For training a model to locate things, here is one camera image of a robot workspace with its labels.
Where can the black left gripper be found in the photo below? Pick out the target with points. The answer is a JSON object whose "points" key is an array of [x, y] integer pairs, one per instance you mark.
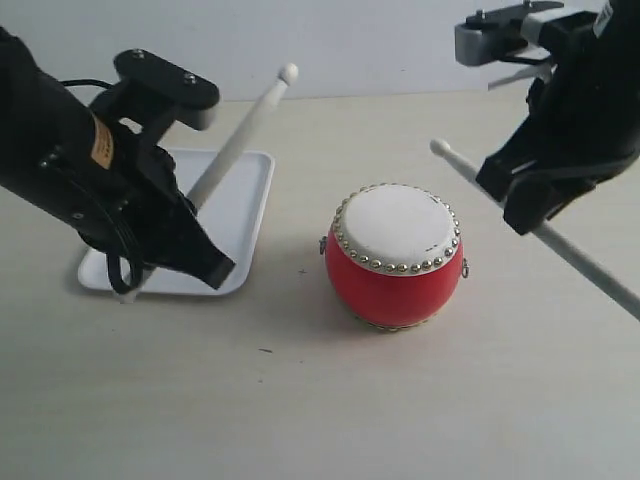
{"points": [[122, 193]]}

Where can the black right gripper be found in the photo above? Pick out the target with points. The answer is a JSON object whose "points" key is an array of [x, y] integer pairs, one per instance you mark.
{"points": [[583, 129]]}

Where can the wooden drumstick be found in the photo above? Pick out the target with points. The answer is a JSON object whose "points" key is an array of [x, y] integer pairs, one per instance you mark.
{"points": [[231, 151], [587, 266]]}

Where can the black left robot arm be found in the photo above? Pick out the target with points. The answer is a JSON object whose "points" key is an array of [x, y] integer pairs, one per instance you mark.
{"points": [[23, 85]]}

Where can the small red drum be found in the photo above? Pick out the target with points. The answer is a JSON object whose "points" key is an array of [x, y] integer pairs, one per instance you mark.
{"points": [[394, 254]]}

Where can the white rectangular plastic tray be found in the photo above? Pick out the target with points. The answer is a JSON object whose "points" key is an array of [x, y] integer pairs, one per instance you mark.
{"points": [[232, 218]]}

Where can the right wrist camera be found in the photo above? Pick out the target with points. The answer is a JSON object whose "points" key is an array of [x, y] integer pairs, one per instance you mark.
{"points": [[502, 35]]}

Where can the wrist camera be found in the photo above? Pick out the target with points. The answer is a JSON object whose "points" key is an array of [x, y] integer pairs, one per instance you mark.
{"points": [[156, 93], [502, 35]]}

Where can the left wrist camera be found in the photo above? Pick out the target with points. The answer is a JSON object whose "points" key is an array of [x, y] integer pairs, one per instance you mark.
{"points": [[156, 93]]}

